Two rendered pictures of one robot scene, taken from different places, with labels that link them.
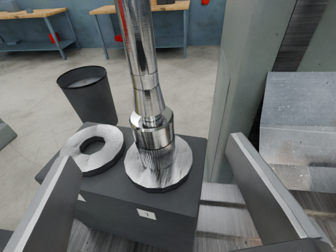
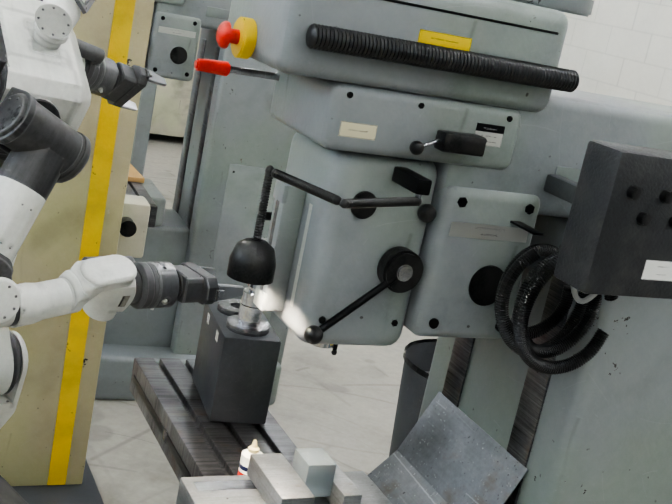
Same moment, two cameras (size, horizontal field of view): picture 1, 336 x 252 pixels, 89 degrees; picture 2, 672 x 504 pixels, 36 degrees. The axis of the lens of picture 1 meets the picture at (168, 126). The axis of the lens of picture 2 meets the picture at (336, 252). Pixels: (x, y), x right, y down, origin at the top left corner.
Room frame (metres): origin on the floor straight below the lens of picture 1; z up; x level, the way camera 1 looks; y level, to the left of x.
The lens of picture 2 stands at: (-0.99, -1.68, 1.88)
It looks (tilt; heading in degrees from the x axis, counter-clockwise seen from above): 15 degrees down; 52
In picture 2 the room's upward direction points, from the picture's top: 12 degrees clockwise
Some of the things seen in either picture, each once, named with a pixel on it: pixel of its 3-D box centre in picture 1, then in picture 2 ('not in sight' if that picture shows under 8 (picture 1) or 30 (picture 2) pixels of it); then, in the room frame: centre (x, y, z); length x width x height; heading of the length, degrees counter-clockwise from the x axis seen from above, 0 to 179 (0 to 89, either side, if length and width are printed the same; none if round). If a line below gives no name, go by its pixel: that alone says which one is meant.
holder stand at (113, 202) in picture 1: (137, 187); (235, 357); (0.16, 0.06, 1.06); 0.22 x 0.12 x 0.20; 72
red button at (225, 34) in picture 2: not in sight; (228, 35); (-0.21, -0.32, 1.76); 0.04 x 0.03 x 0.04; 79
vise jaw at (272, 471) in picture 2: not in sight; (279, 485); (-0.03, -0.42, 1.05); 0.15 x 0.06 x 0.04; 80
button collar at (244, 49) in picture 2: not in sight; (243, 38); (-0.19, -0.33, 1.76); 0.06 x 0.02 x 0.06; 79
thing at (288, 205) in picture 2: not in sight; (279, 246); (-0.07, -0.35, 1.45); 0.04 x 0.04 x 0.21; 79
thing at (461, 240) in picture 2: not in sight; (445, 245); (0.23, -0.41, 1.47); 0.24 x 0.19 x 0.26; 79
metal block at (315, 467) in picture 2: not in sight; (312, 472); (0.02, -0.43, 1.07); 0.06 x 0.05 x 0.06; 80
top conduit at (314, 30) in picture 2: not in sight; (449, 59); (0.04, -0.52, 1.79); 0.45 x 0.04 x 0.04; 169
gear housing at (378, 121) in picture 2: not in sight; (393, 114); (0.08, -0.38, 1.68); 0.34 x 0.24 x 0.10; 169
